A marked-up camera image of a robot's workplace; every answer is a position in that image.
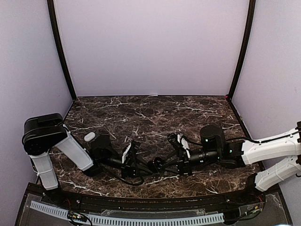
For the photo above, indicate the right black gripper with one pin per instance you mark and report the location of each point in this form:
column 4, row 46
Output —
column 183, row 165

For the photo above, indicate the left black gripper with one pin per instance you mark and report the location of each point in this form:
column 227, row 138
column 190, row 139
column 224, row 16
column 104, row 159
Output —
column 132, row 172

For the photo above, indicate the black charging case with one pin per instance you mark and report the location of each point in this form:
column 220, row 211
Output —
column 155, row 165

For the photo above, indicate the white earbud charging case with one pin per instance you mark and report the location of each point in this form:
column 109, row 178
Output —
column 90, row 136

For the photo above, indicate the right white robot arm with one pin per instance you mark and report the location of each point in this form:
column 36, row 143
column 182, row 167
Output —
column 286, row 145

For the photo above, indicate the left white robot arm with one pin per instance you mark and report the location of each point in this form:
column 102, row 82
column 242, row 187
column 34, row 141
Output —
column 42, row 133

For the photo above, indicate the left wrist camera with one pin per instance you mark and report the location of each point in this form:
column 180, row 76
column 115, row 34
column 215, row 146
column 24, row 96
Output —
column 125, row 153

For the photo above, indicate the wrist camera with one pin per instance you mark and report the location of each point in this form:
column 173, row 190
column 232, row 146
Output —
column 184, row 144
column 125, row 153

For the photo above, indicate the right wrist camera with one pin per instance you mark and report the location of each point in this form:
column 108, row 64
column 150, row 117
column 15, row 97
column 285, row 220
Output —
column 184, row 144

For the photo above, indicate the white slotted cable duct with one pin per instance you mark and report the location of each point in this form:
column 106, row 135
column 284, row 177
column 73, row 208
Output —
column 98, row 220

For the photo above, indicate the black front frame rail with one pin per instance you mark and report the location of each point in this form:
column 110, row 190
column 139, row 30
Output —
column 268, row 209

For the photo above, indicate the right black frame post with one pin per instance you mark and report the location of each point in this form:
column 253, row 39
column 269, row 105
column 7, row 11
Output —
column 243, row 49

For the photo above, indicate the black frame post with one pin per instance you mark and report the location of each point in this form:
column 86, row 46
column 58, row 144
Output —
column 243, row 49
column 59, row 48

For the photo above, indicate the left black frame post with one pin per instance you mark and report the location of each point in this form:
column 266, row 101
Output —
column 59, row 48

